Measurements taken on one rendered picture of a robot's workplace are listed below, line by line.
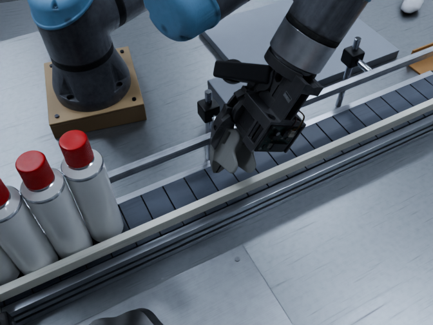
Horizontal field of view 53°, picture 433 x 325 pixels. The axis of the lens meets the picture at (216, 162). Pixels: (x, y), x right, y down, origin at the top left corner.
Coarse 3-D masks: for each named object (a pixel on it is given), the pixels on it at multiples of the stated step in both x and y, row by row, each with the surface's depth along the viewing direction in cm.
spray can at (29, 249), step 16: (0, 192) 48; (16, 192) 51; (0, 208) 49; (16, 208) 50; (0, 224) 49; (16, 224) 51; (32, 224) 54; (0, 240) 52; (16, 240) 53; (32, 240) 55; (48, 240) 60; (16, 256) 55; (32, 256) 56; (48, 256) 59
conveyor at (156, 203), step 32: (384, 96) 85; (416, 96) 85; (320, 128) 80; (352, 128) 80; (256, 160) 75; (288, 160) 75; (320, 160) 75; (160, 192) 71; (192, 192) 72; (256, 192) 71; (128, 224) 67; (32, 288) 61
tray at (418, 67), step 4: (428, 44) 97; (432, 44) 98; (416, 48) 96; (420, 48) 96; (424, 48) 97; (412, 52) 96; (432, 56) 100; (424, 60) 99; (428, 60) 99; (432, 60) 99; (412, 64) 98; (416, 64) 98; (420, 64) 98; (424, 64) 98; (428, 64) 98; (432, 64) 98; (412, 68) 98; (416, 68) 98; (420, 68) 98; (424, 68) 98; (428, 68) 98; (432, 68) 98; (420, 72) 97; (424, 72) 97
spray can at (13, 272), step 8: (0, 248) 56; (0, 256) 56; (8, 256) 58; (0, 264) 57; (8, 264) 58; (0, 272) 58; (8, 272) 59; (16, 272) 61; (0, 280) 59; (8, 280) 60
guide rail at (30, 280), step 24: (384, 120) 76; (408, 120) 79; (336, 144) 73; (288, 168) 70; (216, 192) 67; (240, 192) 68; (168, 216) 64; (192, 216) 66; (120, 240) 61; (72, 264) 60; (0, 288) 57; (24, 288) 58
